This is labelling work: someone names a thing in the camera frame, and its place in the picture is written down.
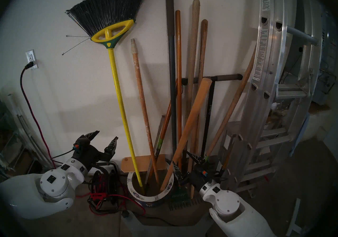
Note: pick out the paint-stained wooden pole white tip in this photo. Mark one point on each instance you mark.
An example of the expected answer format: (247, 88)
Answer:
(144, 107)

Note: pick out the plain flat-topped wooden stick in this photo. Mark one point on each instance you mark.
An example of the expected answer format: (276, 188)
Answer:
(192, 117)

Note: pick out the grey pole with black grip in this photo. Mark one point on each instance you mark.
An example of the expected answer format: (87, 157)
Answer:
(172, 80)

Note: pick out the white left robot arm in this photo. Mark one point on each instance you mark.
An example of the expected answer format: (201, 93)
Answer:
(29, 197)

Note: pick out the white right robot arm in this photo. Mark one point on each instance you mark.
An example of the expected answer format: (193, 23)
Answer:
(235, 210)

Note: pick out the aluminium extension ladder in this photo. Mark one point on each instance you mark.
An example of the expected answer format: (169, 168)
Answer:
(268, 54)

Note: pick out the white plastic bottle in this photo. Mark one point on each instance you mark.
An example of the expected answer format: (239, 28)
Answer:
(275, 106)

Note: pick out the cluttered storage shelf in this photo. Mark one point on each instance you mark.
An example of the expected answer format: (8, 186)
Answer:
(15, 149)

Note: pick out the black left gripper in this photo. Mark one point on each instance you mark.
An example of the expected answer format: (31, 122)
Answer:
(86, 150)

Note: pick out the aluminium step ladder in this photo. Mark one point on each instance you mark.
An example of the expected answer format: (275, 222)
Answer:
(274, 140)

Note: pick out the light wooden board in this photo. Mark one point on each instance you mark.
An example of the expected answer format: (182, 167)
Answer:
(144, 163)

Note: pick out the floral white ceramic pot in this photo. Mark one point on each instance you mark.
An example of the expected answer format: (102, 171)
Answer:
(148, 199)

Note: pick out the grey electrical box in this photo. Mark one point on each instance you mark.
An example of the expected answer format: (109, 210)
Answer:
(326, 86)

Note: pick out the white strip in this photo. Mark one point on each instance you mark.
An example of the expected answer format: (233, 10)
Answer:
(294, 215)

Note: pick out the white wall outlet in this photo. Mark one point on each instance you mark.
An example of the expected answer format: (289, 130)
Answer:
(31, 55)

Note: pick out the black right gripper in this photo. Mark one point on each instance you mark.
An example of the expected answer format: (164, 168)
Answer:
(200, 177)

